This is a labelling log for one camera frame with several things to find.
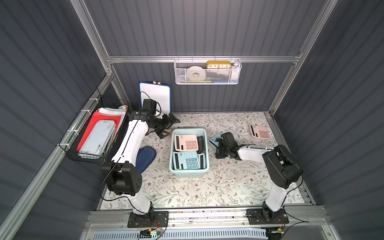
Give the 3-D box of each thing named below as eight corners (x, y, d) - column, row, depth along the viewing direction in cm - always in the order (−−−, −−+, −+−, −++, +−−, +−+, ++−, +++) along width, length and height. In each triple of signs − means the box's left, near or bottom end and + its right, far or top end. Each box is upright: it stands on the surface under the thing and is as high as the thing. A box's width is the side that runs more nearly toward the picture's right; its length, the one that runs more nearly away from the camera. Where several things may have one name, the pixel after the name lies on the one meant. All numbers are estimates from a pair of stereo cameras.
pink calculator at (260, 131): (253, 139, 107) (254, 136, 104) (249, 127, 114) (250, 124, 111) (269, 139, 107) (271, 136, 104) (265, 127, 114) (266, 124, 111)
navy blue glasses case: (135, 172, 91) (132, 169, 88) (141, 150, 102) (139, 146, 98) (152, 172, 91) (150, 169, 88) (156, 150, 102) (155, 146, 98)
